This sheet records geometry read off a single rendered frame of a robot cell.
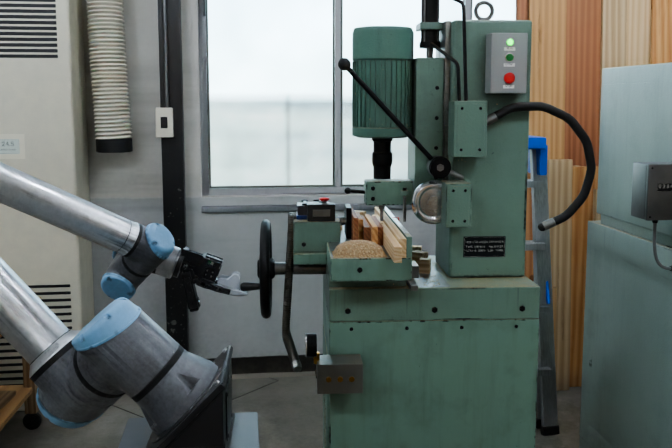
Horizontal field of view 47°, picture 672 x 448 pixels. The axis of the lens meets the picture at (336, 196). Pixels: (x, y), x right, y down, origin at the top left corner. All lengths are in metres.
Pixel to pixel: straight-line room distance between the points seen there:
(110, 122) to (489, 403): 1.98
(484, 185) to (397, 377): 0.58
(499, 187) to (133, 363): 1.11
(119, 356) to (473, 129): 1.07
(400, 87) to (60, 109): 1.62
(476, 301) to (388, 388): 0.34
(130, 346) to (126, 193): 1.98
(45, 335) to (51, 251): 1.58
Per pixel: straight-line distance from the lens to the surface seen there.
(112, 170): 3.62
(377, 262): 2.00
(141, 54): 3.59
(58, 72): 3.34
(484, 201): 2.22
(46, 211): 1.91
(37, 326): 1.85
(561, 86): 3.71
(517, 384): 2.25
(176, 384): 1.70
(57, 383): 1.83
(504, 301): 2.17
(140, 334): 1.70
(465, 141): 2.10
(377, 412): 2.20
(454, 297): 2.13
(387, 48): 2.17
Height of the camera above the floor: 1.30
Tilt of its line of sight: 7 degrees down
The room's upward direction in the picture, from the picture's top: straight up
